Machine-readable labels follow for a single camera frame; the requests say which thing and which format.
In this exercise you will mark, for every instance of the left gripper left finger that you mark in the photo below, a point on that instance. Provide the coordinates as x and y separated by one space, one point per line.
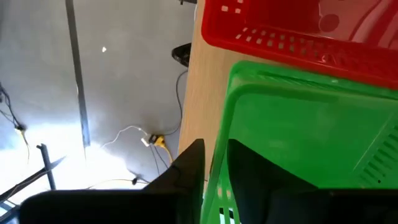
192 174

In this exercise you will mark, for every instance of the red plastic basket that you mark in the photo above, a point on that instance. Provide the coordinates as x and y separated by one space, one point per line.
342 59

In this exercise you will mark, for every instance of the yellow power adapter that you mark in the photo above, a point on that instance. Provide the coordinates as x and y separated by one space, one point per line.
159 140

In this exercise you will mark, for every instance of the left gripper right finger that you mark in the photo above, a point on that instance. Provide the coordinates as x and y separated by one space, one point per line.
255 180

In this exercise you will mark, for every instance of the green plastic basket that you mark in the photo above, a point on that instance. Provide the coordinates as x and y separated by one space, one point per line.
311 133

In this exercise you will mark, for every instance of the black floor stand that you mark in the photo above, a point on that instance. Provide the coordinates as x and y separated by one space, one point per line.
46 168

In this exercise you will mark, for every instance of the wooden shelf with black frame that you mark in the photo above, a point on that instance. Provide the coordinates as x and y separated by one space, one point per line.
202 93

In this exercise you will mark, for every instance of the black round table foot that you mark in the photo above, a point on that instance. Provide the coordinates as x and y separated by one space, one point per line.
182 55

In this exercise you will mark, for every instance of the small white floor scrap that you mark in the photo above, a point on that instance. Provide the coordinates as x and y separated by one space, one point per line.
104 49

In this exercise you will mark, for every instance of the white power plug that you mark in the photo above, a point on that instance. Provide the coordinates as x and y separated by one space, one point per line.
146 141

